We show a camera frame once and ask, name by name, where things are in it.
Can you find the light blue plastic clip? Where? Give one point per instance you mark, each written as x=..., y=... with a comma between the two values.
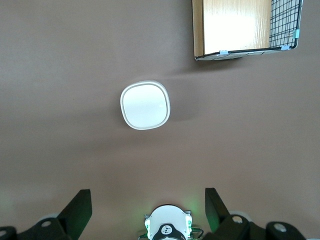
x=285, y=47
x=296, y=33
x=223, y=52

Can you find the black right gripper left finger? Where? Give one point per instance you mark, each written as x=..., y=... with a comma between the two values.
x=72, y=215

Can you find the wooden shelf box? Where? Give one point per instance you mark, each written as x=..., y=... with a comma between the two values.
x=235, y=25

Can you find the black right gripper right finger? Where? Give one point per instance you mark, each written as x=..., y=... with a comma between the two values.
x=217, y=212

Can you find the white square plate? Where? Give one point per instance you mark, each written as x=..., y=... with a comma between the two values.
x=145, y=104

